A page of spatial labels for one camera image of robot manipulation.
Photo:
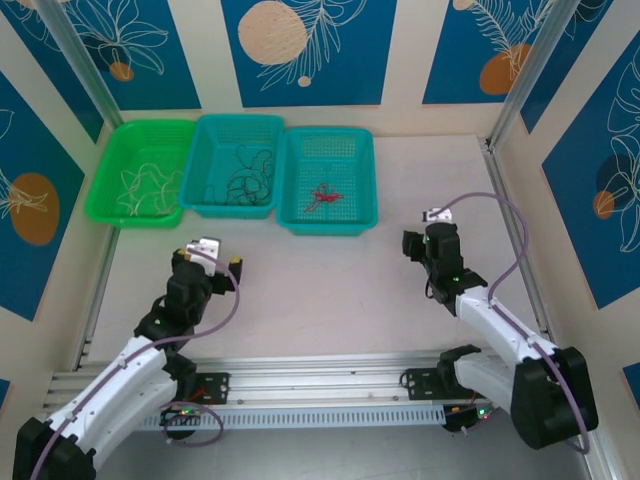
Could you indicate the teal plastic basket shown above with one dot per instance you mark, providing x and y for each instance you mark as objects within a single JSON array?
[
  {"x": 325, "y": 160},
  {"x": 220, "y": 140}
]

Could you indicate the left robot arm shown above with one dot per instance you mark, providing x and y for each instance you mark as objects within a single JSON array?
[{"x": 110, "y": 395}]

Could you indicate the aluminium frame post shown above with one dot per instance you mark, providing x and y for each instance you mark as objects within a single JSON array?
[
  {"x": 530, "y": 70},
  {"x": 82, "y": 60}
]

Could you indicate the aluminium side rail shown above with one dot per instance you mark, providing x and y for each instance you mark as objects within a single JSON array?
[
  {"x": 517, "y": 240},
  {"x": 97, "y": 280}
]

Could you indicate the small controller board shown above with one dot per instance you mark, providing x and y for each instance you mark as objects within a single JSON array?
[
  {"x": 470, "y": 416},
  {"x": 180, "y": 414}
]

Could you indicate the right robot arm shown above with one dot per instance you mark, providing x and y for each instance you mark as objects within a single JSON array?
[{"x": 550, "y": 385}]

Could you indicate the green plastic basket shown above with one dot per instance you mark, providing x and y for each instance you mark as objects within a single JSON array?
[{"x": 125, "y": 150}]

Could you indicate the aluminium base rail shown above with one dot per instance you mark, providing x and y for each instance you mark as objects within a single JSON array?
[{"x": 310, "y": 380}]

